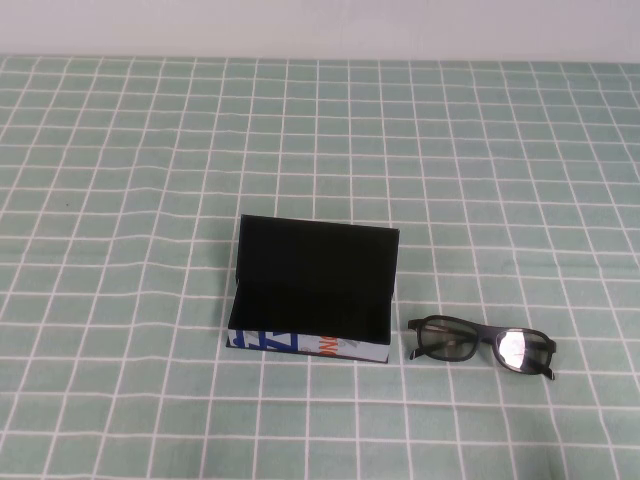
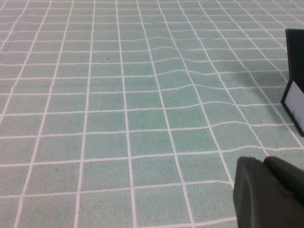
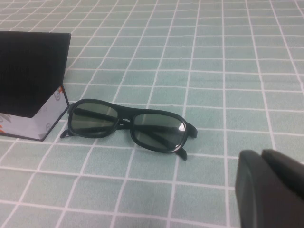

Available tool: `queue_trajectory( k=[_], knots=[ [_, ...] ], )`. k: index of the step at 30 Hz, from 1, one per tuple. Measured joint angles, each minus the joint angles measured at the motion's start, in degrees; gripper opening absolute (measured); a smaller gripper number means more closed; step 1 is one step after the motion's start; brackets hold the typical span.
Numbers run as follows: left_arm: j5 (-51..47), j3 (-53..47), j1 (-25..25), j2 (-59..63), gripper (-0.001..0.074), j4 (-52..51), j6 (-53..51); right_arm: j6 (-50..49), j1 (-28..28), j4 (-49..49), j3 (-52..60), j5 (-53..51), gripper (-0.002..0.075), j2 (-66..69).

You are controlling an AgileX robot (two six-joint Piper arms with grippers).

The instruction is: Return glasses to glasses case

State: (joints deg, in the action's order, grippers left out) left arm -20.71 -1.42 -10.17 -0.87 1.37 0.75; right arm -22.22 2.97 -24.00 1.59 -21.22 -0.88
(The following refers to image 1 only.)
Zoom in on black printed glasses case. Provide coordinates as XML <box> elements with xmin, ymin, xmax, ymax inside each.
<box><xmin>225</xmin><ymin>214</ymin><xmax>403</xmax><ymax>365</ymax></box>

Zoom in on black framed glasses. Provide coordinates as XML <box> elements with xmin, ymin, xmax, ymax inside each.
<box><xmin>406</xmin><ymin>315</ymin><xmax>558</xmax><ymax>383</ymax></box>

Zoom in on green checkered tablecloth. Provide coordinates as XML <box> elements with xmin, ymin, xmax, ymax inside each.
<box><xmin>0</xmin><ymin>53</ymin><xmax>640</xmax><ymax>480</ymax></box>

